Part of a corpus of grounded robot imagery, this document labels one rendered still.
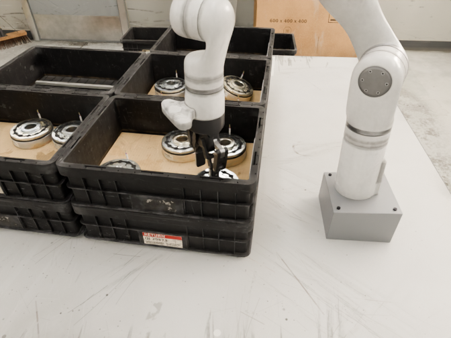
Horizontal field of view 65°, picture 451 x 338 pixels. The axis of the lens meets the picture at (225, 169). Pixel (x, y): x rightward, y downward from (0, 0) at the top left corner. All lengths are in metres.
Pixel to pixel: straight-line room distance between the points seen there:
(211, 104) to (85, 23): 3.69
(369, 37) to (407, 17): 3.40
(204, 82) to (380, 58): 0.32
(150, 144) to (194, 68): 0.37
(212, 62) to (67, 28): 3.83
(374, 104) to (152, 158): 0.51
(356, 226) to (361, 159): 0.16
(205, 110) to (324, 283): 0.44
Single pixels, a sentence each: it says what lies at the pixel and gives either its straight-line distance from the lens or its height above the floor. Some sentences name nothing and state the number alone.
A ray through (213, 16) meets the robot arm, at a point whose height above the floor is 1.21.
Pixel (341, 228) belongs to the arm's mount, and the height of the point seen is 0.74.
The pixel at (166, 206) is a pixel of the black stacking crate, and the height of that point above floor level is 0.85.
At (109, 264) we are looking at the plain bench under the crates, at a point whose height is 0.70.
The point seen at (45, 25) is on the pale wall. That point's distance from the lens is 4.49.
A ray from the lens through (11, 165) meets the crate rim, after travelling 0.83.
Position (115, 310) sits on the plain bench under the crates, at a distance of 0.79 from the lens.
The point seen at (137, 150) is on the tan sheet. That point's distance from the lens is 0.93.
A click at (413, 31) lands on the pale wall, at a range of 4.25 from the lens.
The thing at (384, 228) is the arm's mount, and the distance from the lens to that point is 0.89.
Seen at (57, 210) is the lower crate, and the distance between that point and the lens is 0.87.
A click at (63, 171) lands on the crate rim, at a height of 0.92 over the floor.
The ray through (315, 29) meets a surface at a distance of 3.72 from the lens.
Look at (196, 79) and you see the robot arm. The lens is 0.63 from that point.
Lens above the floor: 1.36
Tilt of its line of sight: 39 degrees down
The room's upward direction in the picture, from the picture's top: straight up
